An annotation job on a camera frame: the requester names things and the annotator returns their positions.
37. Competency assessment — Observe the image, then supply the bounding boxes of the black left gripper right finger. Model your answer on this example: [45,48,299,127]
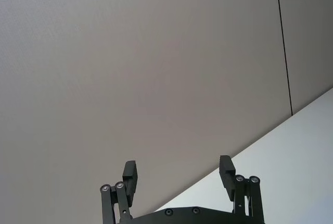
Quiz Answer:
[219,155,265,224]

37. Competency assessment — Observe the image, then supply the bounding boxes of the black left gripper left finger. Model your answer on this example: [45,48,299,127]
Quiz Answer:
[99,160,138,224]

